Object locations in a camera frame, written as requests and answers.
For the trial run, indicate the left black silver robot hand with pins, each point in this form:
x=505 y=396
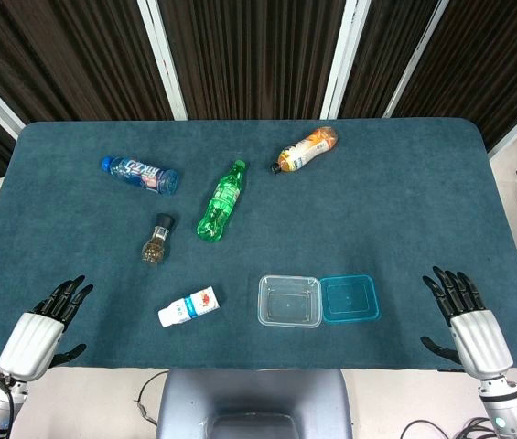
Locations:
x=29 y=340

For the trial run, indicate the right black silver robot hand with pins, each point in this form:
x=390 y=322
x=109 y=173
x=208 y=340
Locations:
x=480 y=340

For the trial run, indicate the teal container lid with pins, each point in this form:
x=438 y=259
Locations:
x=349 y=299

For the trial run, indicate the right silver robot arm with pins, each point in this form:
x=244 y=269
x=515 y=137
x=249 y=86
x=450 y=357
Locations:
x=505 y=407

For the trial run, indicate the clear plastic container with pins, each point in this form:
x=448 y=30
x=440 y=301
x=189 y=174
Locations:
x=290 y=304

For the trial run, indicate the glass pepper grinder black cap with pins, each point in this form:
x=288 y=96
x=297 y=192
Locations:
x=155 y=244

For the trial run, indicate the white milk bottle blue label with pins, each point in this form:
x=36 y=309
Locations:
x=189 y=307

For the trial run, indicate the teal table cloth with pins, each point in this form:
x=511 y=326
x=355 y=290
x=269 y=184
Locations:
x=377 y=206

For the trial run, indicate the blue plastic drink bottle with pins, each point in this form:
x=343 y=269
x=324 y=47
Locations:
x=139 y=173

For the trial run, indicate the grey robot torso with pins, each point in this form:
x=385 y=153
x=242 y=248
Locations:
x=253 y=393

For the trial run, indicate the green plastic soda bottle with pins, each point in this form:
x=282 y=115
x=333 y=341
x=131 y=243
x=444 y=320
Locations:
x=221 y=201

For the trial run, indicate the orange juice bottle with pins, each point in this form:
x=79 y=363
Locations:
x=306 y=148

